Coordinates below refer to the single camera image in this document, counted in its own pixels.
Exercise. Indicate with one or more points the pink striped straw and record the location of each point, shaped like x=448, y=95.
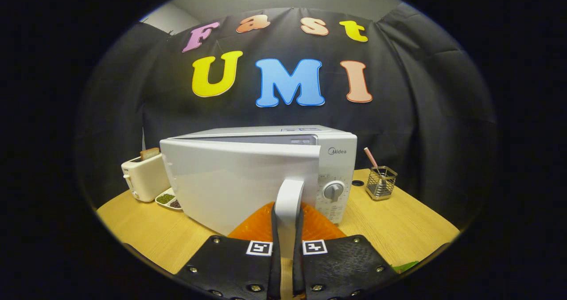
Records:
x=371, y=157

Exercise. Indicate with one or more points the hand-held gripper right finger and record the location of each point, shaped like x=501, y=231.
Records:
x=297, y=273

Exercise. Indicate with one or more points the black backdrop cloth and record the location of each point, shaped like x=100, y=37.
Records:
x=421, y=91

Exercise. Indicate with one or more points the small black round disc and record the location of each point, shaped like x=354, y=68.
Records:
x=357, y=183

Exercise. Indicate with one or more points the white microwave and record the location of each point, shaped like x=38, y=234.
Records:
x=230, y=185

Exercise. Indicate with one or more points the brown bread lettuce sandwich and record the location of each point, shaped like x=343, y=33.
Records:
x=405, y=267

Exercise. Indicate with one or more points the white divided bean dish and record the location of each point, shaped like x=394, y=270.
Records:
x=166, y=198

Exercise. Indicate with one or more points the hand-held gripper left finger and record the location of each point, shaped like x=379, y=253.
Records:
x=275, y=269

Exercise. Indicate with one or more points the white toaster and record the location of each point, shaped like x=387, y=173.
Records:
x=146, y=180

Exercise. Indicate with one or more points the brown toast slice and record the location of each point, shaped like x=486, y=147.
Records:
x=149, y=153

